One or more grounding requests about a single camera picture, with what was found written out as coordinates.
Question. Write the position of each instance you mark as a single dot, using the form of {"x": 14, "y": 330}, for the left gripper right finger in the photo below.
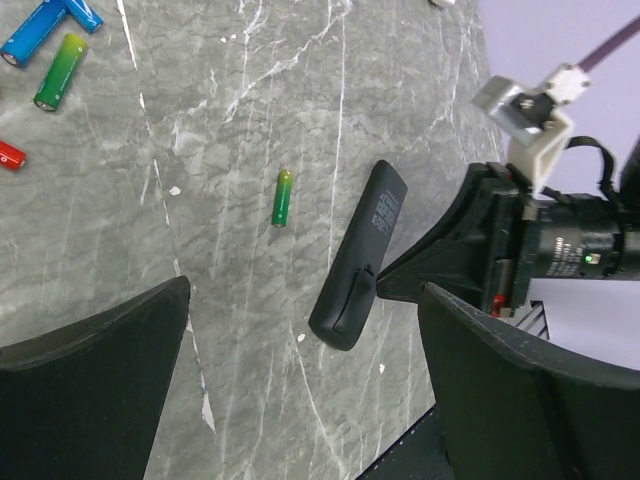
{"x": 514, "y": 406}

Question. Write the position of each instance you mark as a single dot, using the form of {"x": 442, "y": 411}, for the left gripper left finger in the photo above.
{"x": 84, "y": 401}

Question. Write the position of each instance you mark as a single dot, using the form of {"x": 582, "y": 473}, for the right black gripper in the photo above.
{"x": 481, "y": 250}

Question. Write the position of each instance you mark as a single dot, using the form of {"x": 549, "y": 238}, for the black remote control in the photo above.
{"x": 347, "y": 295}

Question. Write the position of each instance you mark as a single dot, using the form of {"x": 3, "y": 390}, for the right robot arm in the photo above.
{"x": 588, "y": 237}

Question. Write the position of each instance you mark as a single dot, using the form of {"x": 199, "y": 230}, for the white remote control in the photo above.
{"x": 444, "y": 3}

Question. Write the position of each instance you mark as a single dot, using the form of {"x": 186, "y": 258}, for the green battery cluster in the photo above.
{"x": 282, "y": 199}

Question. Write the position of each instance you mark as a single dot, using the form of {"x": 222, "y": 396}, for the red orange battery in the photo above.
{"x": 11, "y": 157}

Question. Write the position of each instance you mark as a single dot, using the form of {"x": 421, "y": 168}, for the blue battery lower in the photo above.
{"x": 25, "y": 41}

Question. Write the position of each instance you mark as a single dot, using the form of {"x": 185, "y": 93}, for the blue battery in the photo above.
{"x": 25, "y": 41}
{"x": 84, "y": 15}

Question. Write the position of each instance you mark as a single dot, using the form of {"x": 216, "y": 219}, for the blue battery upper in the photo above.
{"x": 84, "y": 15}

